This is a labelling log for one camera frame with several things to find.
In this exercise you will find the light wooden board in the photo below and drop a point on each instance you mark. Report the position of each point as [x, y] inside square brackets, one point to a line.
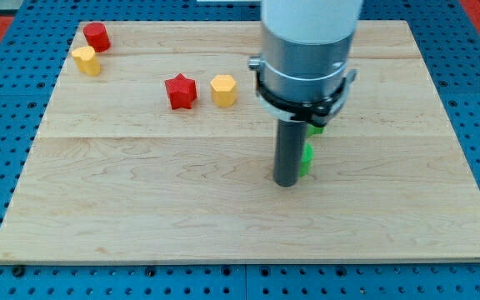
[116, 177]

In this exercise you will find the green block near tool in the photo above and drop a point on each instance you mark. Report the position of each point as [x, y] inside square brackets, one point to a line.
[306, 160]

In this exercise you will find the yellow hexagon block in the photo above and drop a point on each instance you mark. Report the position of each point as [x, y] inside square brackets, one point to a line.
[224, 90]

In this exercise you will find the green block behind tool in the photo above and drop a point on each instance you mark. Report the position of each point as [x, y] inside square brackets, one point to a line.
[312, 130]

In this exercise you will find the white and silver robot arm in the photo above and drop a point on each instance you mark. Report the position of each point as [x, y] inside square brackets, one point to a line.
[305, 46]

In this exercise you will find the red cylinder block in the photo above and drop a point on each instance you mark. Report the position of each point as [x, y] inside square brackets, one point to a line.
[97, 37]

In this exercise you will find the red star block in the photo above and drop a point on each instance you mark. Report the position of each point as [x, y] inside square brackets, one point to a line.
[181, 92]

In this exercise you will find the yellow heart block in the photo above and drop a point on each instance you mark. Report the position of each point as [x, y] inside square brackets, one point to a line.
[86, 60]

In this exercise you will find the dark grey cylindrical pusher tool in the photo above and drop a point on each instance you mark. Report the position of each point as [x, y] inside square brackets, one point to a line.
[290, 140]

